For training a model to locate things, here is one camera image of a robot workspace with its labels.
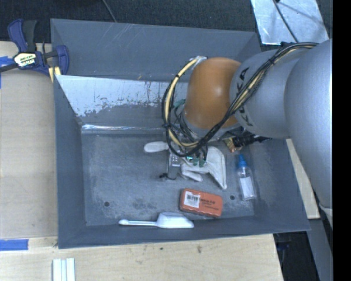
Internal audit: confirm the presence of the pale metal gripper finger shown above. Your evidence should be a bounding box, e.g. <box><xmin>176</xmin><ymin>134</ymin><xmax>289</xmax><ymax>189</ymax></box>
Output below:
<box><xmin>167</xmin><ymin>153</ymin><xmax>181</xmax><ymax>180</ymax></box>

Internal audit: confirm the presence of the orange block with white label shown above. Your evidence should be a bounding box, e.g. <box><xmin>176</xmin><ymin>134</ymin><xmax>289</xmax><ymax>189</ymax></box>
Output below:
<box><xmin>178</xmin><ymin>188</ymin><xmax>224</xmax><ymax>218</ymax></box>

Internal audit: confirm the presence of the grey metal bin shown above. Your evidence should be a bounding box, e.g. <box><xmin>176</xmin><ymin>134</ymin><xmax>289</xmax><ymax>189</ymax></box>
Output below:
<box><xmin>50</xmin><ymin>18</ymin><xmax>311</xmax><ymax>249</ymax></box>

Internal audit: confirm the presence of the clear bottle with blue cap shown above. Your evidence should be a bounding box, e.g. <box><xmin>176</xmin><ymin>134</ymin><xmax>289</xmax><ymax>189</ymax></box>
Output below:
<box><xmin>235</xmin><ymin>154</ymin><xmax>257</xmax><ymax>201</ymax></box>

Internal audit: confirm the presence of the white plastic scoop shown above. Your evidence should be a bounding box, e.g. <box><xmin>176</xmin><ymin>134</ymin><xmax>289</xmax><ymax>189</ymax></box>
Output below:
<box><xmin>118</xmin><ymin>211</ymin><xmax>195</xmax><ymax>229</ymax></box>

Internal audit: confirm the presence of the white cloth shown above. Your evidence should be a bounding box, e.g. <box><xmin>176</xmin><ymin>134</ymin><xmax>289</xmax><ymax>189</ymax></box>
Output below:
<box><xmin>180</xmin><ymin>146</ymin><xmax>228</xmax><ymax>190</ymax></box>

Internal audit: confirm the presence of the white oval plastic piece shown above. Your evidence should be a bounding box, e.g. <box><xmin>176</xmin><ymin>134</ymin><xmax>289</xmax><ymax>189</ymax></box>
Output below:
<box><xmin>143</xmin><ymin>141</ymin><xmax>170</xmax><ymax>153</ymax></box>

